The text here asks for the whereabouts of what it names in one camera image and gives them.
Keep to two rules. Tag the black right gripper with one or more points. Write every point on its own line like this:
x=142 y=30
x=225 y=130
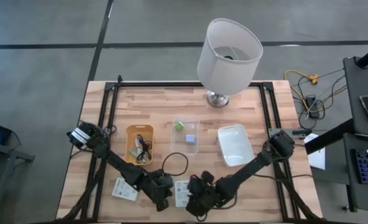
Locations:
x=207 y=197

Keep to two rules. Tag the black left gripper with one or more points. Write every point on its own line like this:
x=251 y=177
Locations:
x=153 y=186

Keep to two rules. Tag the white printed packet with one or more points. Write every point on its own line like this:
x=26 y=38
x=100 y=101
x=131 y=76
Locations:
x=181 y=194
x=122 y=189

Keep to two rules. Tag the pale blue cube charger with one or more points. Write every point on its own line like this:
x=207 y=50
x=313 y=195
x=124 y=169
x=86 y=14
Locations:
x=190 y=139

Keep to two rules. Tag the green cube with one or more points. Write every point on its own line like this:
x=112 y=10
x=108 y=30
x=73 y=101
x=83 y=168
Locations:
x=179 y=126

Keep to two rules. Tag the orange plastic bin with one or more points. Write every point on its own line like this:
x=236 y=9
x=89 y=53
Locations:
x=131 y=132

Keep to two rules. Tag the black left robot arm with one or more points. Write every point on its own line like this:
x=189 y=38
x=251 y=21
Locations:
x=115 y=160

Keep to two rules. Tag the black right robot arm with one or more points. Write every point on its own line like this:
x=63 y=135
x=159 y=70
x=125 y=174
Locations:
x=252 y=166

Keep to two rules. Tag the clear plastic bin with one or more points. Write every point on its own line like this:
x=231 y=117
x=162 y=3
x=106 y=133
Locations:
x=184 y=150

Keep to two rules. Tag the white plastic bin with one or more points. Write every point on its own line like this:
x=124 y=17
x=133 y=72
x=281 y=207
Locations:
x=235 y=146

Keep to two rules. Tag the black cylindrical tool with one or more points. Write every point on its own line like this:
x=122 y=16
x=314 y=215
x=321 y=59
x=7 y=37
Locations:
x=302 y=132

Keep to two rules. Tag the white shade table lamp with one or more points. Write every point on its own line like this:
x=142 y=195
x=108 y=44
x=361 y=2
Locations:
x=221 y=71

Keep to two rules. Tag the white paper sheet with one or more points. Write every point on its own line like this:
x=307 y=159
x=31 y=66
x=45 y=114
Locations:
x=317 y=158

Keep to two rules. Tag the black diagonal desk strut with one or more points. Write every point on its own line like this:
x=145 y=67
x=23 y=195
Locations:
x=330 y=137

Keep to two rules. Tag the black power strip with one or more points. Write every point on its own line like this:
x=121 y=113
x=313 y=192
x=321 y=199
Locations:
x=312 y=105

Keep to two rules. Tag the grey side stand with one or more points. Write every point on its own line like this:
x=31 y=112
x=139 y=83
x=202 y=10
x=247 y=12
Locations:
x=3 y=161

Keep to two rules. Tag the dark grey desk top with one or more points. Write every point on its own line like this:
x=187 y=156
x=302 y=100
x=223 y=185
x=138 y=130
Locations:
x=358 y=93

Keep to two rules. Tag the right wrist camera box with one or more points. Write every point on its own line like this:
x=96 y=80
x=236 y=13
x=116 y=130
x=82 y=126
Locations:
x=207 y=177

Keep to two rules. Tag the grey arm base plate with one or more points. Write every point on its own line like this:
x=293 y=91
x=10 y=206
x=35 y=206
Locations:
x=274 y=132

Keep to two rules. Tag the black aluminium table frame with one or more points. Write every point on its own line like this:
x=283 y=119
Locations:
x=187 y=84

